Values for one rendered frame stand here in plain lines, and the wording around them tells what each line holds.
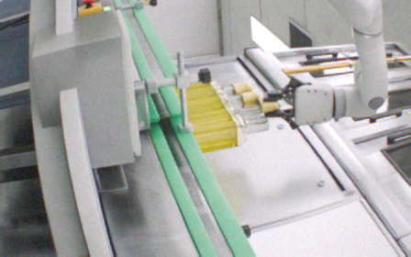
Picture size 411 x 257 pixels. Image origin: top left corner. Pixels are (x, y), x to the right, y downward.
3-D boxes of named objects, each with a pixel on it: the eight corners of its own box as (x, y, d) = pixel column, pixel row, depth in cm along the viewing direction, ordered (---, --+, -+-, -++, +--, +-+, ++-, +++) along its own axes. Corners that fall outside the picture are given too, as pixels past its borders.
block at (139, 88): (117, 137, 108) (151, 131, 109) (112, 94, 103) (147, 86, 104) (115, 128, 111) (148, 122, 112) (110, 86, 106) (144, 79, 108)
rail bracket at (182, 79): (152, 139, 110) (215, 128, 113) (144, 60, 102) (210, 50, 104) (149, 131, 113) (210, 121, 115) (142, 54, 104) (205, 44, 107)
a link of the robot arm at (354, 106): (385, 78, 115) (376, 53, 122) (349, 77, 116) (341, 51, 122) (377, 121, 126) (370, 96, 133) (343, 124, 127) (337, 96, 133)
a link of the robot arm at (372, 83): (347, 14, 112) (350, 80, 127) (361, 48, 103) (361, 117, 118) (376, 13, 111) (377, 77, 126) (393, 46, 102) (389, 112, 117)
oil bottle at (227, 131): (151, 163, 116) (250, 145, 120) (149, 140, 113) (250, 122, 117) (147, 150, 120) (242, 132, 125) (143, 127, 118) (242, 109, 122)
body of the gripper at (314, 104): (331, 113, 132) (291, 115, 132) (333, 76, 127) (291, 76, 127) (337, 128, 126) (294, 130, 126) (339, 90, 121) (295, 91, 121)
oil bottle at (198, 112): (146, 150, 121) (242, 132, 125) (143, 127, 118) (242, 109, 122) (142, 137, 125) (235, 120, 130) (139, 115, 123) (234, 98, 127)
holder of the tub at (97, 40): (97, 195, 91) (139, 188, 92) (73, 46, 77) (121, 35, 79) (88, 145, 105) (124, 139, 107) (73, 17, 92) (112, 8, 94)
